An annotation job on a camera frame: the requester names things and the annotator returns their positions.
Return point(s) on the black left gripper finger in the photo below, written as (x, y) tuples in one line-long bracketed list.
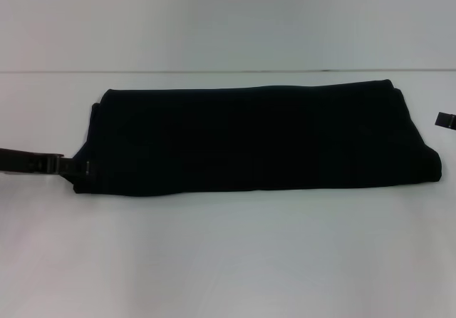
[(60, 164)]

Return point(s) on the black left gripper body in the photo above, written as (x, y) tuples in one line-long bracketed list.
[(16, 160)]

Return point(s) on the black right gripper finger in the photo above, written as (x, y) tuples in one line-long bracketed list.
[(446, 119)]

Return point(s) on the black t-shirt with white print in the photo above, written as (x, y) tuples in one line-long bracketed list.
[(249, 139)]

